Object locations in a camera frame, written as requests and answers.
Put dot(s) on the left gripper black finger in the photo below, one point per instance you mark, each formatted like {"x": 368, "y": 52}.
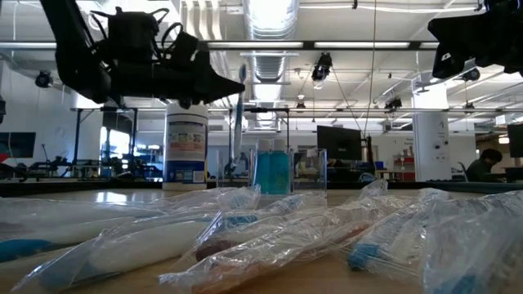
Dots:
{"x": 220, "y": 85}

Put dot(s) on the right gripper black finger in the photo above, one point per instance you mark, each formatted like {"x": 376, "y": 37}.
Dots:
{"x": 457, "y": 24}

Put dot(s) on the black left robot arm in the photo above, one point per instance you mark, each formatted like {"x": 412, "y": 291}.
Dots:
{"x": 73, "y": 53}

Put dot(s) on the white wipes canister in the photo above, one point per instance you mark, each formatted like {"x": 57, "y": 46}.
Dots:
{"x": 186, "y": 143}

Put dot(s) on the black overhead light bar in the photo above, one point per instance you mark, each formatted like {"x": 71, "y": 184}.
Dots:
{"x": 308, "y": 45}

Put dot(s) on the black desktop monitor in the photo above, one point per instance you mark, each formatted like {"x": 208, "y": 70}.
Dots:
{"x": 516, "y": 141}
{"x": 339, "y": 143}

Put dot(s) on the white round column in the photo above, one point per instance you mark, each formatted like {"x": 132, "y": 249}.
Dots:
{"x": 431, "y": 139}

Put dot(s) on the clear acrylic organizer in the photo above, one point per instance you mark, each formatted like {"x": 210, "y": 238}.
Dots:
{"x": 310, "y": 171}

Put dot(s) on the person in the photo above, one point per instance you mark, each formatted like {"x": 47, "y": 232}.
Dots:
{"x": 484, "y": 165}

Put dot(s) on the red storage shelf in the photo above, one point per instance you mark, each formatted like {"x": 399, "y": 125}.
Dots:
{"x": 404, "y": 165}

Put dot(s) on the plastic-wrapped orange toothbrush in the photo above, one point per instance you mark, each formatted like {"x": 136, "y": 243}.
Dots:
{"x": 233, "y": 273}

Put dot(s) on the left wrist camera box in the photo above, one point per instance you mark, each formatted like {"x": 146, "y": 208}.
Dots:
{"x": 186, "y": 49}

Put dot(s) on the black ceiling camera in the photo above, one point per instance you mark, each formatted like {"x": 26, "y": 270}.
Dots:
{"x": 323, "y": 67}
{"x": 43, "y": 78}
{"x": 393, "y": 103}
{"x": 472, "y": 75}

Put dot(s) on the silver round air duct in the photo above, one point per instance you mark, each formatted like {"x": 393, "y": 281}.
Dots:
{"x": 269, "y": 24}

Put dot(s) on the black aluminium rig frame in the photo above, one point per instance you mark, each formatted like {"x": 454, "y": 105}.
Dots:
{"x": 81, "y": 187}

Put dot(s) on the dark wall screen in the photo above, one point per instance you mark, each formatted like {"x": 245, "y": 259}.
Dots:
{"x": 18, "y": 145}

